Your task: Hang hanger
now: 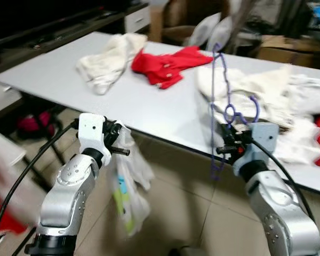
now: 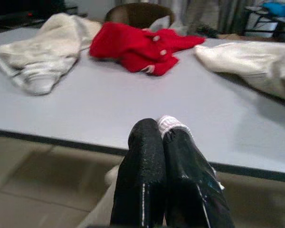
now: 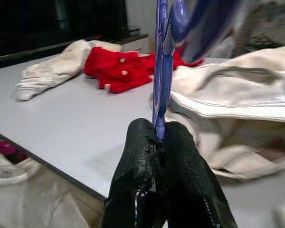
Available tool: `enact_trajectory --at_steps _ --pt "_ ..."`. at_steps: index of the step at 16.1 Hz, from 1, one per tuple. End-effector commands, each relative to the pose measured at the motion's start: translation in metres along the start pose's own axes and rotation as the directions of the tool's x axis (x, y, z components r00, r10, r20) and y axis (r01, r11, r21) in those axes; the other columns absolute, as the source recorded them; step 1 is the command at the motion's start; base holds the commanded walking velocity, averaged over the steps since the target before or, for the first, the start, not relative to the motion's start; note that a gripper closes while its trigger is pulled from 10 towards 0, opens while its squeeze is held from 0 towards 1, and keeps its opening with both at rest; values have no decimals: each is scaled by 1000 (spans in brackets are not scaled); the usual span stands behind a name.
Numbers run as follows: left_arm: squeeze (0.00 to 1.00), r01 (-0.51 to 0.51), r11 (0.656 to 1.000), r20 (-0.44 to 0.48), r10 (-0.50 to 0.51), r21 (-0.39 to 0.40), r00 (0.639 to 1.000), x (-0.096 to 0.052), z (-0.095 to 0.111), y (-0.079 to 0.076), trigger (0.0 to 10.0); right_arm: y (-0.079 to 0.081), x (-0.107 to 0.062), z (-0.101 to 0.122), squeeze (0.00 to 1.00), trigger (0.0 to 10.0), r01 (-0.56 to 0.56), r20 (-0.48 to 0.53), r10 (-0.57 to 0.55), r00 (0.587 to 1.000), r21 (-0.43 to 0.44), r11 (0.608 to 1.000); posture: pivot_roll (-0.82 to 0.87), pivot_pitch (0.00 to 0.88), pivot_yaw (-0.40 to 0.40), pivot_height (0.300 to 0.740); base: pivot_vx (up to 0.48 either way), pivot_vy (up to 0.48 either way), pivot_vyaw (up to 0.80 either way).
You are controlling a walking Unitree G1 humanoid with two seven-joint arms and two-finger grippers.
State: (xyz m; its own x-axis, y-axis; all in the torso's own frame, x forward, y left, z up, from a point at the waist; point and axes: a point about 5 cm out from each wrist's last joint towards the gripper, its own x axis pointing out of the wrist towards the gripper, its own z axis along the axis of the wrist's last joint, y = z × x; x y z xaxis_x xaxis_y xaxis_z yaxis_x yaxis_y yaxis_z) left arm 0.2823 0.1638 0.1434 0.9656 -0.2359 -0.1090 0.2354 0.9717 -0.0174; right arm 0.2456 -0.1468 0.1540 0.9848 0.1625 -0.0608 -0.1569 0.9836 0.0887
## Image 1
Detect crumpled cream garment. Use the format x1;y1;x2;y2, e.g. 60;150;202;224
76;33;148;95

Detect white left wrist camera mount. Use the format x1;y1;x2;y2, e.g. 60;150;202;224
77;113;113;161

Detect white cloth with green print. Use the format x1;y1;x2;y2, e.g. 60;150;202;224
108;125;155;236

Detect pink bag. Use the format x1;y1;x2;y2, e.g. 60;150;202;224
16;111;55;135

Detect long grey white table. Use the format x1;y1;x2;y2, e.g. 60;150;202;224
0;31;320;195

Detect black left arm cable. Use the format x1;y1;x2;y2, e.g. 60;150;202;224
0;120;79;251

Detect black television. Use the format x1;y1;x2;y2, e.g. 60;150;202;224
0;0;130;47

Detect plain brown cardboard box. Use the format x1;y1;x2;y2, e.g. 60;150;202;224
256;35;320;67

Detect red polo shirt cream buttons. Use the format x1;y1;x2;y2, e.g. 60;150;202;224
131;46;214;90

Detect white drawer unit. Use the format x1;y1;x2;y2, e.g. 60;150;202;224
124;4;151;34

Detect crumpled white shirt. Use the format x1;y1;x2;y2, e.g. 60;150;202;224
280;74;320;126
272;117;320;166

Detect purple plastic hanger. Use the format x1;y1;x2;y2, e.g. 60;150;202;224
209;44;260;179

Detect white pillow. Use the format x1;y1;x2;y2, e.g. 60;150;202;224
189;13;235;50

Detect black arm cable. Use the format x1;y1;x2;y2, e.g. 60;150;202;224
0;120;79;251
251;140;320;255

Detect black tv bench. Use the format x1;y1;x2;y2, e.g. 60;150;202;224
0;5;150;78

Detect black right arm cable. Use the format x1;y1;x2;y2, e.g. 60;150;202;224
251;140;320;255

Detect brown chair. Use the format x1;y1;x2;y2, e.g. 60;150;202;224
160;0;230;43

